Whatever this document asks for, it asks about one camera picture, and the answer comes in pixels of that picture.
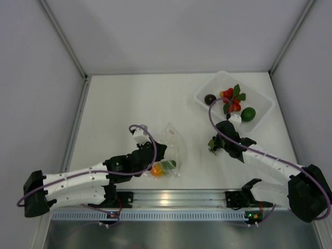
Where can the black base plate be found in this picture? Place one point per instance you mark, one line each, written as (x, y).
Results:
(119, 200)
(240, 199)

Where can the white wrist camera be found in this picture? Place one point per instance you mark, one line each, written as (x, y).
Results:
(140, 136)
(236, 120)

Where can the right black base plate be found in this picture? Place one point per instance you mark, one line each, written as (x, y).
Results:
(240, 199)

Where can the dark fake grape bunch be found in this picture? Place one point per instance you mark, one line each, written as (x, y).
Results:
(212, 147)

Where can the right frame post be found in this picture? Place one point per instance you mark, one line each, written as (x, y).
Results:
(300, 20)

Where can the clear zip top bag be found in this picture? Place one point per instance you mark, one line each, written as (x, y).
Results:
(176, 150)

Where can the aluminium mounting rail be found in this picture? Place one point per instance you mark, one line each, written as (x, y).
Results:
(142, 198)

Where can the left frame post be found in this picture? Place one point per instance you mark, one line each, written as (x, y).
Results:
(45, 7)

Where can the dark purple fake plum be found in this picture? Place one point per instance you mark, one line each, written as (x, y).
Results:
(209, 99)

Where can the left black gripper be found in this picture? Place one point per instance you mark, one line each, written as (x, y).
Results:
(161, 149)

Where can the slotted grey cable duct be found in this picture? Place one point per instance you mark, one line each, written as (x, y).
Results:
(133, 215)

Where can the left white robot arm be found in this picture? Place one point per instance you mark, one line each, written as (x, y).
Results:
(94, 186)

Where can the frame post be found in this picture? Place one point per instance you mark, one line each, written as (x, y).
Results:
(300, 20)
(45, 7)

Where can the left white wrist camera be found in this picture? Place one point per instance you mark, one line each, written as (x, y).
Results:
(140, 136)

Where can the fake strawberry bunch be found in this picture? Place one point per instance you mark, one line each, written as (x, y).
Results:
(232, 99)

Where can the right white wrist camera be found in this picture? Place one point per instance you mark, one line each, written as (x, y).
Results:
(236, 120)

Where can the white plastic basket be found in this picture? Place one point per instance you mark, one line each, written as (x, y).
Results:
(222, 81)

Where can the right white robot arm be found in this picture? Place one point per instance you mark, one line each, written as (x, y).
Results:
(303, 190)

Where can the orange fake fruit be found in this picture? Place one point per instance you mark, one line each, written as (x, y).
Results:
(157, 170)

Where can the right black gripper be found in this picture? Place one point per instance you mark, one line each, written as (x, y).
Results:
(218, 142)

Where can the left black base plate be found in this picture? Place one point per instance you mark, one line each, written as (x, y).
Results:
(119, 200)

